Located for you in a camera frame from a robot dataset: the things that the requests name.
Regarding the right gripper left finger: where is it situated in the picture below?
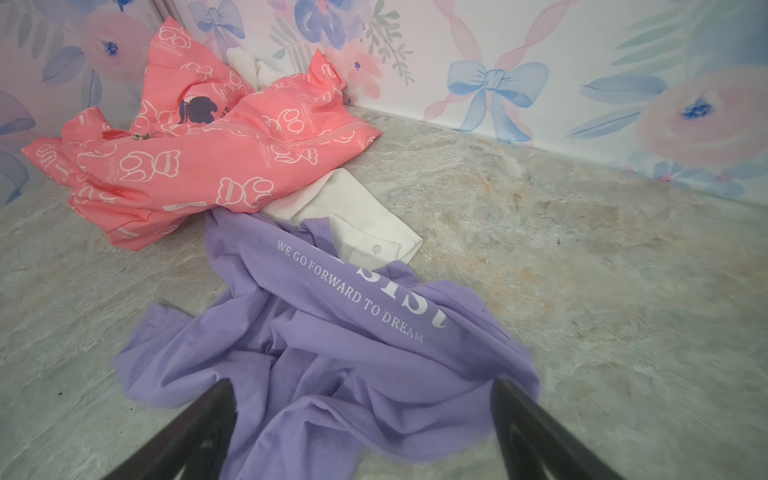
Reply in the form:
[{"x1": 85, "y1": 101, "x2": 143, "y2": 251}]
[{"x1": 105, "y1": 379, "x2": 237, "y2": 480}]

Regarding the purple printed t-shirt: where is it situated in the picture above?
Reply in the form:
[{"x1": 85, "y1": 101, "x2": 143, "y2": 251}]
[{"x1": 113, "y1": 208, "x2": 540, "y2": 479}]

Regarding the white shirt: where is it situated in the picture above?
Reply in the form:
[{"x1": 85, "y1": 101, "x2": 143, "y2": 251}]
[{"x1": 211, "y1": 49, "x2": 423, "y2": 269}]

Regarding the left aluminium corner post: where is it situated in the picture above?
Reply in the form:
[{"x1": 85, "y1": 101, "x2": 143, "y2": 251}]
[{"x1": 150, "y1": 0, "x2": 179, "y2": 22}]

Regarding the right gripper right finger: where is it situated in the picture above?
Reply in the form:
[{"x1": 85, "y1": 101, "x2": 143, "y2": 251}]
[{"x1": 490, "y1": 378, "x2": 622, "y2": 480}]

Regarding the pink patterned garment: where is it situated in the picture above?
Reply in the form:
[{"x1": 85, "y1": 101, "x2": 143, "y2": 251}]
[{"x1": 24, "y1": 20, "x2": 379, "y2": 251}]

